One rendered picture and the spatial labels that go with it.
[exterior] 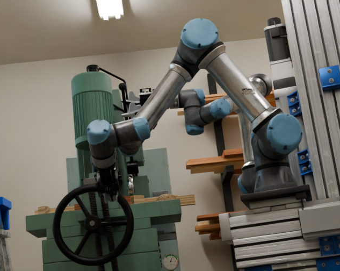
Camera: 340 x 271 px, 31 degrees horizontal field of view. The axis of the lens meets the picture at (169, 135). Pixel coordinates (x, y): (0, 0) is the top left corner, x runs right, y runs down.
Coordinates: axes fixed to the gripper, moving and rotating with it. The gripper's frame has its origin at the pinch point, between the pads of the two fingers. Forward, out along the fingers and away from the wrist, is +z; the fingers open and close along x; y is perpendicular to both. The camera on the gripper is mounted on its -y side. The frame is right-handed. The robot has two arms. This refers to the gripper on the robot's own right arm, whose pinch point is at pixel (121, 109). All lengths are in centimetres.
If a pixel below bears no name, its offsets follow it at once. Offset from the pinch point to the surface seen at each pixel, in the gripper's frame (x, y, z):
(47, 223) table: 36, -28, 31
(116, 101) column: -29.4, -8.2, 3.3
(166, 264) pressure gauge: 54, -40, -13
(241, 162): -163, -121, -74
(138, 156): -10.1, -27.8, -4.7
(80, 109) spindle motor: -3.3, 0.4, 17.0
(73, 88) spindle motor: -11.7, 6.9, 19.6
